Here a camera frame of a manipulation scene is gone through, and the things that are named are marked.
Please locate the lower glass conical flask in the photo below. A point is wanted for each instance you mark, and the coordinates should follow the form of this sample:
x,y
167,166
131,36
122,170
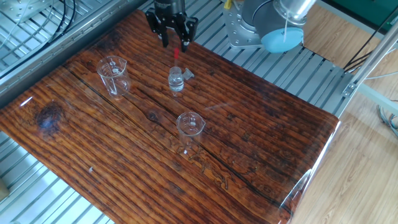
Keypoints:
x,y
190,124

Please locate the clear glass bottle stopper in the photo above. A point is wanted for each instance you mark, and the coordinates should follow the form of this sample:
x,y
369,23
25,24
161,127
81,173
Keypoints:
x,y
188,74

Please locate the glass dropper with red bulb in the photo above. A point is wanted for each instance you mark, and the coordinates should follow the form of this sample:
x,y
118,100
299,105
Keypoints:
x,y
176,53

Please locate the upper glass conical flask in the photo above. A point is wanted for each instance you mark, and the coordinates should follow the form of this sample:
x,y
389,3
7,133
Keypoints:
x,y
113,77

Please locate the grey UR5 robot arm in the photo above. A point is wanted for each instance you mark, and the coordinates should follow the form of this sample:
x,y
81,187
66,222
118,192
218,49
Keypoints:
x,y
280,28

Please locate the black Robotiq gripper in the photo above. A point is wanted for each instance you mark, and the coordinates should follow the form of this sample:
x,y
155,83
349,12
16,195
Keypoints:
x,y
170,9

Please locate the small glass bottle with liquid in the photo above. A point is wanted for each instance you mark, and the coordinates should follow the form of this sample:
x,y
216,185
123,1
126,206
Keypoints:
x,y
176,82

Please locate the glass conical flask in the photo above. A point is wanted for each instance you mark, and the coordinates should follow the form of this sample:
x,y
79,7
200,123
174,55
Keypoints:
x,y
190,124
113,77

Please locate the glossy wood-grain table mat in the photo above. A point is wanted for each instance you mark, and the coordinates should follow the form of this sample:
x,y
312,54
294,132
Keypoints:
x,y
217,155

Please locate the white zip tie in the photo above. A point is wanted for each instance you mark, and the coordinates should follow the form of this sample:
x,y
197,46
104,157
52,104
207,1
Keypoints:
x,y
286,28

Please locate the small yellow tag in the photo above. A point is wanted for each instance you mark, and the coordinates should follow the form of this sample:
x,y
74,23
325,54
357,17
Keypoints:
x,y
227,3

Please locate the grey horizontal frame bar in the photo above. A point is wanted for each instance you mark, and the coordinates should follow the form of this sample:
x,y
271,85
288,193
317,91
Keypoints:
x,y
379,98

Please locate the aluminium frame post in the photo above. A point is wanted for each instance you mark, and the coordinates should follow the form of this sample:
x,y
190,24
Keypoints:
x,y
370,59

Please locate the perforated metal plate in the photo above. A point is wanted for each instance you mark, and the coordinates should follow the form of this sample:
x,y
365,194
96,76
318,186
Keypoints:
x,y
18,7

